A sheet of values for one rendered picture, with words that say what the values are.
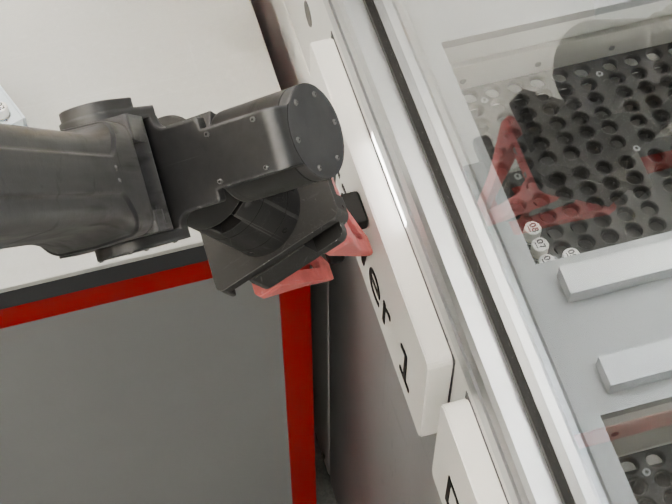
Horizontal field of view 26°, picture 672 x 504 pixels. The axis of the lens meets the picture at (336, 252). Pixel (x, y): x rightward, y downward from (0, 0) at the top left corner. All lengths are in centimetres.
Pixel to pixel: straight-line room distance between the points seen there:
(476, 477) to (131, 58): 57
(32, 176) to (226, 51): 73
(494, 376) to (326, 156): 16
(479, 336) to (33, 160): 36
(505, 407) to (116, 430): 68
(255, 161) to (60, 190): 20
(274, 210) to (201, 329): 44
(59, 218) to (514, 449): 34
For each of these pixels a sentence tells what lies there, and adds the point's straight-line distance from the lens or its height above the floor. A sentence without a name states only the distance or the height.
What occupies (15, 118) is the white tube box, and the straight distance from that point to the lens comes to 125.
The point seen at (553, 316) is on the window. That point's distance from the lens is 77.
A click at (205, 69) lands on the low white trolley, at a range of 131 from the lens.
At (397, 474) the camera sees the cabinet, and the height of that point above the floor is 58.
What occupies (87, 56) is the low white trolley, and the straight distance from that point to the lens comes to 133.
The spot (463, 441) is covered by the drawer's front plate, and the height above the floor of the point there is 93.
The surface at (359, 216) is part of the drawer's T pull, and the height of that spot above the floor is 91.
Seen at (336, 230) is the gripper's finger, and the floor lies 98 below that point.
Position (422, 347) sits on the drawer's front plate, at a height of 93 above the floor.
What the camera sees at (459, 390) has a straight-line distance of 95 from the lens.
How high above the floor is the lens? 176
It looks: 57 degrees down
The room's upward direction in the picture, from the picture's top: straight up
